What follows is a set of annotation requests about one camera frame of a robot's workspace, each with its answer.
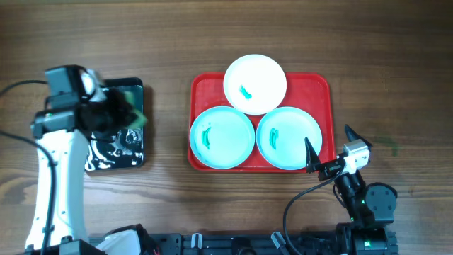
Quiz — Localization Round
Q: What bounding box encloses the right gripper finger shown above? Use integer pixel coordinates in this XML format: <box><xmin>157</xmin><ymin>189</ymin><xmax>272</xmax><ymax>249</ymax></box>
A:
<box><xmin>344</xmin><ymin>124</ymin><xmax>373</xmax><ymax>148</ymax></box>
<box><xmin>304</xmin><ymin>137</ymin><xmax>321</xmax><ymax>174</ymax></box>

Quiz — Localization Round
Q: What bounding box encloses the green yellow sponge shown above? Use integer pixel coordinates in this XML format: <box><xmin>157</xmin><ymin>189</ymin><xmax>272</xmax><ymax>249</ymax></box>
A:
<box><xmin>123</xmin><ymin>91</ymin><xmax>148</xmax><ymax>129</ymax></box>

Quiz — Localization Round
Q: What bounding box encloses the light blue plate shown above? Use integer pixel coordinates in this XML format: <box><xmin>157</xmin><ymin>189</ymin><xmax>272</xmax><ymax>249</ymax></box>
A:
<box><xmin>256</xmin><ymin>106</ymin><xmax>323</xmax><ymax>171</ymax></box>
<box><xmin>189</xmin><ymin>106</ymin><xmax>255</xmax><ymax>169</ymax></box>

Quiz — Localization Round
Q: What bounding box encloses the white round plate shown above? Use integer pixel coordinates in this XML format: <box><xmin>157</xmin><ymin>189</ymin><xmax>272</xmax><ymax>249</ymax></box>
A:
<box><xmin>223</xmin><ymin>54</ymin><xmax>287</xmax><ymax>115</ymax></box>

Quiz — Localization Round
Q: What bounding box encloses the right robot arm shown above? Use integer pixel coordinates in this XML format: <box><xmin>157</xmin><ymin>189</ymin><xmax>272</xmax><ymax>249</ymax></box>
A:
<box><xmin>299</xmin><ymin>125</ymin><xmax>398</xmax><ymax>254</ymax></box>

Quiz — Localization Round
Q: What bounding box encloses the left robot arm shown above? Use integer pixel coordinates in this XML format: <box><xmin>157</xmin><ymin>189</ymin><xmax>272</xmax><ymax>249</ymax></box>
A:
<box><xmin>25</xmin><ymin>85</ymin><xmax>147</xmax><ymax>254</ymax></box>

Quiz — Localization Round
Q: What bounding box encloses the black water tray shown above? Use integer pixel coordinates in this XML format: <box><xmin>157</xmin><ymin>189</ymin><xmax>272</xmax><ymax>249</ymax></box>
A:
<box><xmin>84</xmin><ymin>77</ymin><xmax>145</xmax><ymax>171</ymax></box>

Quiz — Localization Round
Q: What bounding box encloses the red plastic tray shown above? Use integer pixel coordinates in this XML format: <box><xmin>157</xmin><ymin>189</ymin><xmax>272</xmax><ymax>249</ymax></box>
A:
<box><xmin>188</xmin><ymin>72</ymin><xmax>336</xmax><ymax>174</ymax></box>

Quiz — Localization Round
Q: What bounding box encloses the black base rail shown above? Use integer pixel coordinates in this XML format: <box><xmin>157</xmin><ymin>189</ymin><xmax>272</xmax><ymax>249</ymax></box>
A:
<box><xmin>148</xmin><ymin>232</ymin><xmax>399</xmax><ymax>255</ymax></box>

